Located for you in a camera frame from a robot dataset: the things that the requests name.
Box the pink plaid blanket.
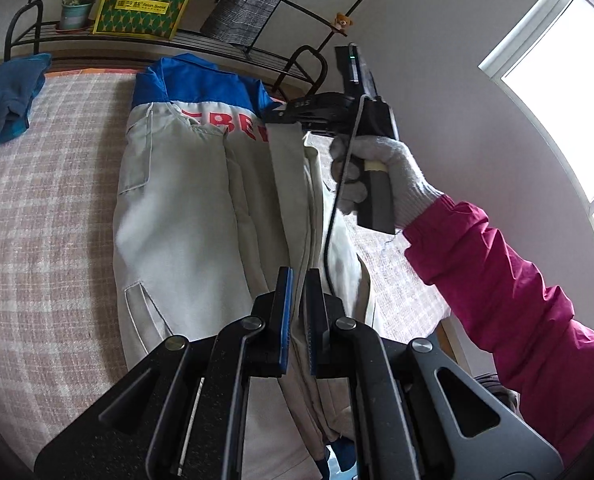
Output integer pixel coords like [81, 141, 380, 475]
[0, 67, 453, 480]

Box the window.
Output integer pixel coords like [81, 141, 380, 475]
[477, 0, 594, 281]

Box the black metal clothes rack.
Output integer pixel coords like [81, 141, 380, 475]
[2, 0, 398, 106]

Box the white and blue jacket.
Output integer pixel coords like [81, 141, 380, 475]
[112, 52, 393, 480]

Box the potted plant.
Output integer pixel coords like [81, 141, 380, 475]
[57, 0, 98, 32]

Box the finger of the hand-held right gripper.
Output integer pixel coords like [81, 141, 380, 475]
[261, 99, 308, 126]

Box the grey plaid coat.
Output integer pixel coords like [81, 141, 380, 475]
[199, 0, 308, 51]

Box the person's right hand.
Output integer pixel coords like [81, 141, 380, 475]
[329, 135, 445, 231]

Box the yellow and green bag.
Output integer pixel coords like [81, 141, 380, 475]
[93, 0, 199, 43]

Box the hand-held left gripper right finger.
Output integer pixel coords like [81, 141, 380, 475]
[303, 267, 563, 480]

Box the person's right forearm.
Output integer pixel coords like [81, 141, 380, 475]
[402, 195, 594, 480]

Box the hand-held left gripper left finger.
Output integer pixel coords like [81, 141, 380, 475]
[34, 266, 295, 480]

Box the dark blue garment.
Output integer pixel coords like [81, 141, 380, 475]
[0, 52, 52, 163]

